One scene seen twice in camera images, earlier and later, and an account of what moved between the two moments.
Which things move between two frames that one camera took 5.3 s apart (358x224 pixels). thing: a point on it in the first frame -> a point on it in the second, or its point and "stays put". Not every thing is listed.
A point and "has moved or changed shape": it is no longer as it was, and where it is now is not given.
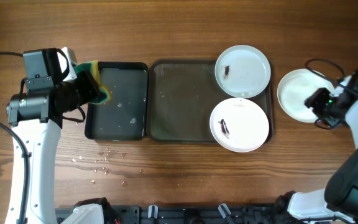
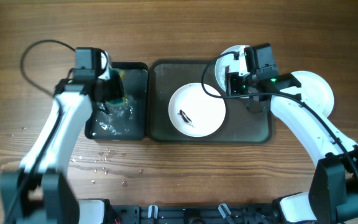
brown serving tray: [183, 96] stays put
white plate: [294, 88] stays put
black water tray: [124, 116] stays put
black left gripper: [92, 90] -> [115, 84]
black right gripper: [316, 102] -> [232, 84]
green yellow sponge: [92, 68] has moved or changed shape
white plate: [239, 124] -> [194, 112]
